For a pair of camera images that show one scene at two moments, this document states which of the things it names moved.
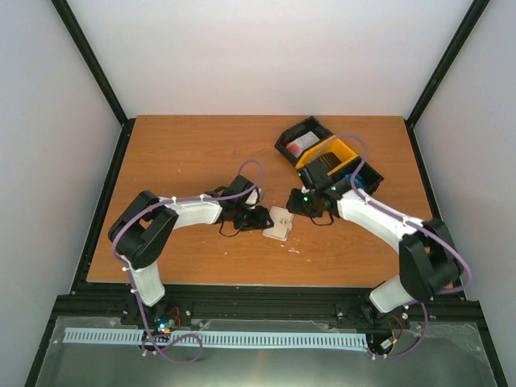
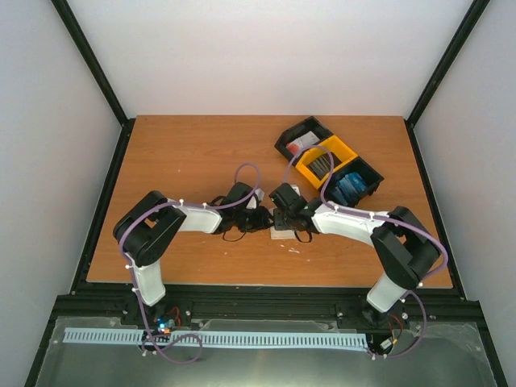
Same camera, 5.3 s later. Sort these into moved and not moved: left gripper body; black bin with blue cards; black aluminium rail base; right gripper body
Moved: right gripper body
Not moved: black aluminium rail base; black bin with blue cards; left gripper body
